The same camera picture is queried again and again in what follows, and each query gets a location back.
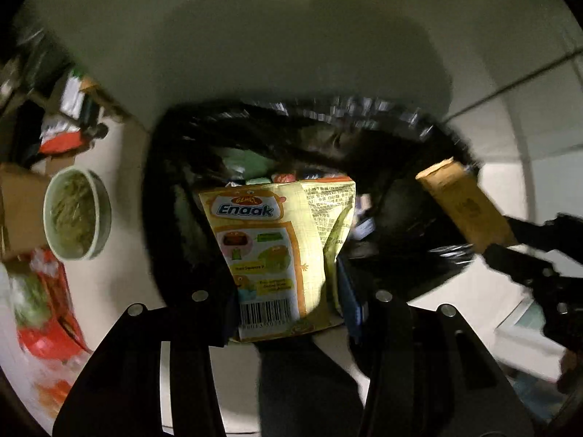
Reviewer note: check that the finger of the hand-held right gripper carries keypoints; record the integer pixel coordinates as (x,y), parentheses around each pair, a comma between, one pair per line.
(528,231)
(519,266)

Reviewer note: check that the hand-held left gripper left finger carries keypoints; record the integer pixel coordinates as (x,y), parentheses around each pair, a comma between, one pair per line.
(186,332)

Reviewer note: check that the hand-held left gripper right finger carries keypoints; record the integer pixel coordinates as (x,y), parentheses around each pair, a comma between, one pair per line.
(353,302)

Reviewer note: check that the brown cardboard packet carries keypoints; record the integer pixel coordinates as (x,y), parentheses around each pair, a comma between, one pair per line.
(469,205)

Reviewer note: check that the yellow snack packet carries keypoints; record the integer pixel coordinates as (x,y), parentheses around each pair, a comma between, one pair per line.
(268,246)

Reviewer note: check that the black trash bag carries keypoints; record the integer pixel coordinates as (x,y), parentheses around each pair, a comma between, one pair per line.
(401,200)

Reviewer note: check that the red printed snack packet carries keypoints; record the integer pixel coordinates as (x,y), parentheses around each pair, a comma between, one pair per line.
(50,309)

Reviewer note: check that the green bowl of noodles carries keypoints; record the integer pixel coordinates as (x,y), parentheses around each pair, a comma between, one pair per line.
(75,214)

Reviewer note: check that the light green packet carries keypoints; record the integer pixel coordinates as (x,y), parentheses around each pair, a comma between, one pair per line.
(243,164)

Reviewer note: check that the brown cardboard box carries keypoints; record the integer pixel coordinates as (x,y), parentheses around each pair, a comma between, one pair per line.
(20,209)

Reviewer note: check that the red orange packet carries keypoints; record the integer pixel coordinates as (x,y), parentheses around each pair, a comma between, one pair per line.
(61,142)

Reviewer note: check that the white box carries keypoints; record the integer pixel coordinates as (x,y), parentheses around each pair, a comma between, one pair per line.
(73,93)

